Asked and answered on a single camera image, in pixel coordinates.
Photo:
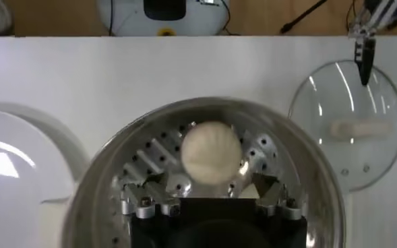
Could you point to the round glass pot lid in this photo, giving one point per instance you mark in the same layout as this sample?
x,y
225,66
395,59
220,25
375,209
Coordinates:
x,y
346,101

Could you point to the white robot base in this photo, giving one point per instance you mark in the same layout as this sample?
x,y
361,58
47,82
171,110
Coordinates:
x,y
127,18

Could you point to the white round plate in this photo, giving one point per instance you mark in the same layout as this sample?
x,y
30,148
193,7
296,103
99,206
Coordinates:
x,y
16,188

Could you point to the white steamed baozi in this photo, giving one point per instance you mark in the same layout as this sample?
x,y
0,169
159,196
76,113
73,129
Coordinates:
x,y
211,151

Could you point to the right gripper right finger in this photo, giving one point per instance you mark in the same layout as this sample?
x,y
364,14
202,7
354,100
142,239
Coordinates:
x,y
275,197

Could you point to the stainless steel steamer basket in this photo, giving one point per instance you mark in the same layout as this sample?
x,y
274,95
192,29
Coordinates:
x,y
97,188

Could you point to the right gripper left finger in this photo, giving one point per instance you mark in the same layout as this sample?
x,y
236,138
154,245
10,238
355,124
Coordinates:
x,y
151,192

